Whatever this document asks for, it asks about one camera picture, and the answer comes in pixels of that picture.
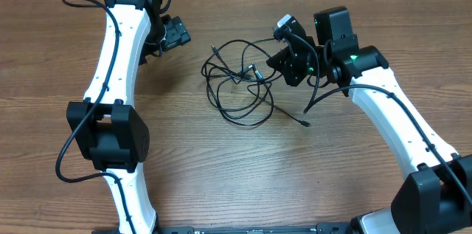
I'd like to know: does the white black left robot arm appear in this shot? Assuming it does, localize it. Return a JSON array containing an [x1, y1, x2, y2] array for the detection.
[[55, 0, 191, 233]]

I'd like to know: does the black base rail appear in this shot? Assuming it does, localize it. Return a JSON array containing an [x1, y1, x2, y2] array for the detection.
[[91, 207, 421, 234]]

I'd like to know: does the black USB cable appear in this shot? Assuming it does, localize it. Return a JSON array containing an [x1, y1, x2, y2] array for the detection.
[[201, 37, 311, 128]]

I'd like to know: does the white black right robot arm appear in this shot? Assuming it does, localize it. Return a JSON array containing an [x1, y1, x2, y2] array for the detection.
[[268, 7, 471, 233]]

